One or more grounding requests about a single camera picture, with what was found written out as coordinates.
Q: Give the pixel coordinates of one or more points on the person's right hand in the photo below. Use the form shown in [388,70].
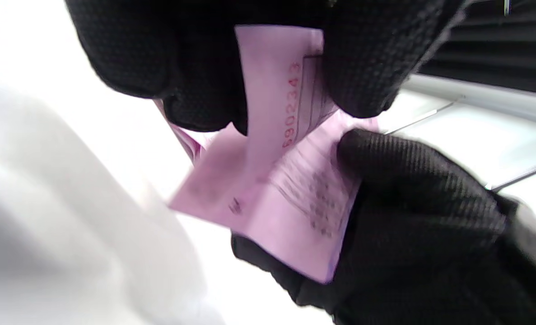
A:
[421,234]

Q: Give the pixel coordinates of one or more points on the pink paper invoice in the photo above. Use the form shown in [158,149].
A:
[272,203]

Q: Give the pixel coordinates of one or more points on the person's left hand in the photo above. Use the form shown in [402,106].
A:
[182,58]

